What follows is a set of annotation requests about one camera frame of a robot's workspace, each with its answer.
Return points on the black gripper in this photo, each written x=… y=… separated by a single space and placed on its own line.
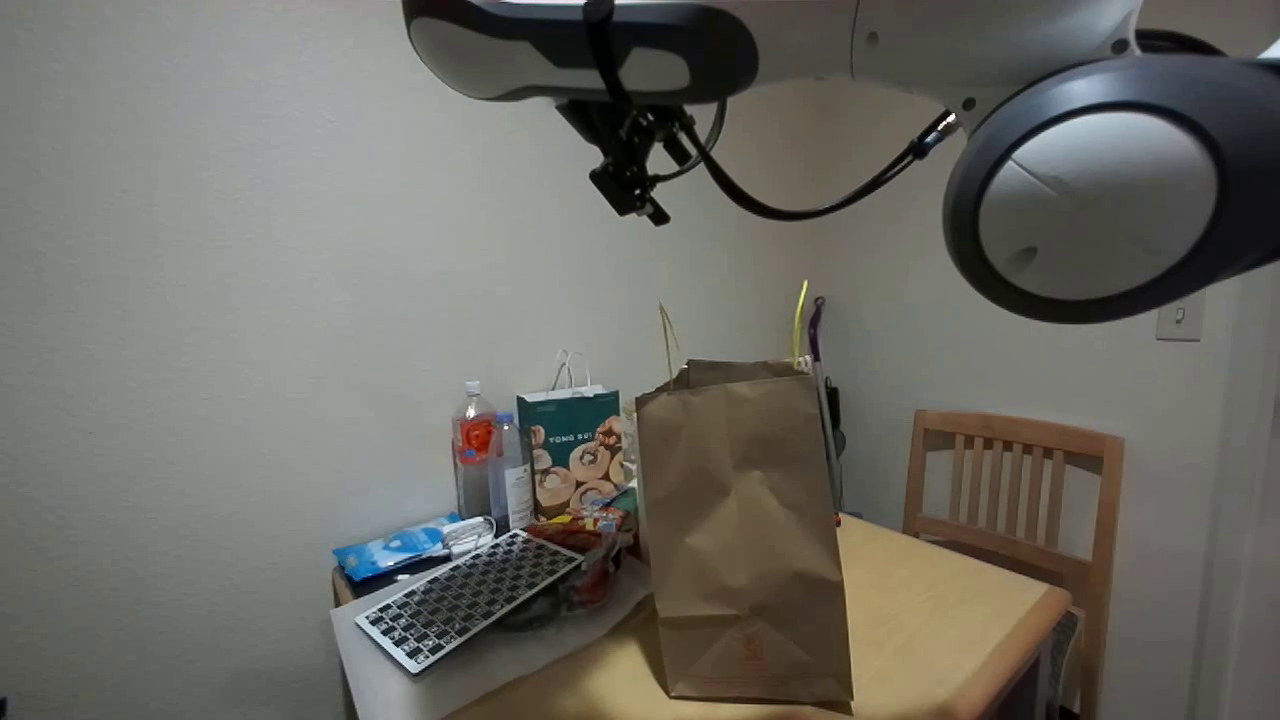
x=627 y=141

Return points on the brown McDelivery paper bag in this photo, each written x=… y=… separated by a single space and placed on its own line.
x=745 y=535

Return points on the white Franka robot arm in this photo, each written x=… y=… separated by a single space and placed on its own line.
x=1064 y=121

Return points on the teal donut print gift bag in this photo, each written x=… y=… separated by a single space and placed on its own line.
x=574 y=453

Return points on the water bottle with red label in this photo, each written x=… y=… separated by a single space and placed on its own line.
x=475 y=453

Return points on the clear plastic bottle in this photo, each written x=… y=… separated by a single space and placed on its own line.
x=514 y=482

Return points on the red snack packet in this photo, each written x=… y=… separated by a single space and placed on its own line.
x=601 y=553

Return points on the blue package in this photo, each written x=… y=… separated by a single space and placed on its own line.
x=402 y=550

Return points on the black keyboard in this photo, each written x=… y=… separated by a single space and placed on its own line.
x=464 y=601

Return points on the wooden slat back chair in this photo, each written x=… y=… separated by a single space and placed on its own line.
x=1013 y=492

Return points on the white light switch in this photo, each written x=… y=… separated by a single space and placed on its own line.
x=1183 y=324

